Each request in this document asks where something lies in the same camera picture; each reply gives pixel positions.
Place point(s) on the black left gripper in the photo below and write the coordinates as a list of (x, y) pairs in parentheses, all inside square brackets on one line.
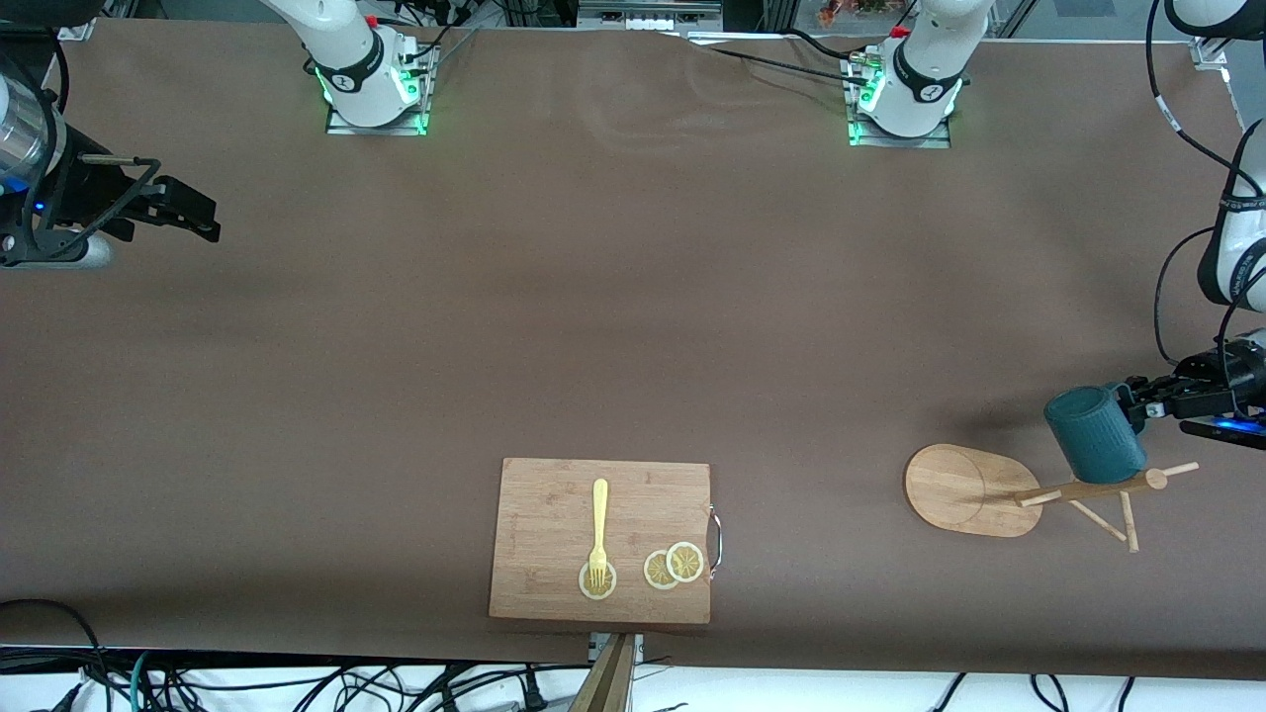
[(1209, 377)]

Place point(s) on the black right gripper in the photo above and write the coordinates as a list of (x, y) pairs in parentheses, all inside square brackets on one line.
[(87, 191)]

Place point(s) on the teal cup yellow inside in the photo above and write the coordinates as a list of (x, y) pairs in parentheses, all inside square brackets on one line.
[(1093, 440)]

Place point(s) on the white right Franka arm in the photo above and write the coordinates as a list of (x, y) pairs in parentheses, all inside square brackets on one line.
[(346, 49)]

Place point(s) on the wooden cup rack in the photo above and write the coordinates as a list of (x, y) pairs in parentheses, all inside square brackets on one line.
[(959, 489)]

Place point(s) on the bamboo cutting board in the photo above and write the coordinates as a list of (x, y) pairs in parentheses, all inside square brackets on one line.
[(544, 524)]

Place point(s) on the grey power strip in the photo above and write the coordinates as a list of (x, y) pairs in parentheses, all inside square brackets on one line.
[(648, 18)]

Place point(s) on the lemon slice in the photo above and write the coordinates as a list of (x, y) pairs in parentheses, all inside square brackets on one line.
[(685, 562), (593, 592), (655, 572)]

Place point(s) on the yellow plastic fork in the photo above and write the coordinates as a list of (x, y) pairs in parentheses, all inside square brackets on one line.
[(599, 514)]

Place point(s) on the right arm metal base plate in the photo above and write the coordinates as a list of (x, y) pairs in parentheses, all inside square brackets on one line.
[(396, 129)]

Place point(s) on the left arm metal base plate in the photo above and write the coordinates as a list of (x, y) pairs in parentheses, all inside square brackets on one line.
[(930, 141)]

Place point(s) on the wooden camera post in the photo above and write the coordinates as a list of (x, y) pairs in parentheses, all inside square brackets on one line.
[(608, 682)]

